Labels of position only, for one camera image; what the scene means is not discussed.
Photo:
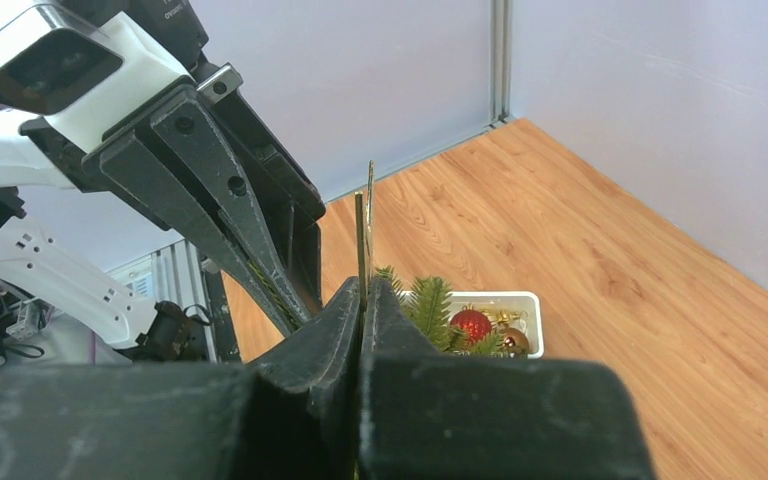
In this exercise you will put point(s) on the silver star ornament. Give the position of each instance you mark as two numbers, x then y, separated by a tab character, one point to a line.
364	206

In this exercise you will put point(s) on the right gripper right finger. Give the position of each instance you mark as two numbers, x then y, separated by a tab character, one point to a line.
424	414

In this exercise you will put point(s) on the small green christmas tree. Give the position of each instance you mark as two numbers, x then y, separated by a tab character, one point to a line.
429	306

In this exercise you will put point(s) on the left aluminium frame post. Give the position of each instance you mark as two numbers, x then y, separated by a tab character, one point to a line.
501	67

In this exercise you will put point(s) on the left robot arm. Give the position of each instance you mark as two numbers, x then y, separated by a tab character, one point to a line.
34	261

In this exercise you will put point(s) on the white ornament tray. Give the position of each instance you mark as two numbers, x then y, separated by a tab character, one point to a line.
518	309

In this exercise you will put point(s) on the white slotted cable duct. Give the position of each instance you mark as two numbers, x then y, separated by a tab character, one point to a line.
159	278

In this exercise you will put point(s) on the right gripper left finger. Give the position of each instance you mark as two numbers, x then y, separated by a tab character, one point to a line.
289	414

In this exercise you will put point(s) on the red glitter ball ornament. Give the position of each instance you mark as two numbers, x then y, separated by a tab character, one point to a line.
475	324

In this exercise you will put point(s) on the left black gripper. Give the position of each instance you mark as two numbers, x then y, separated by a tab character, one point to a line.
218	176

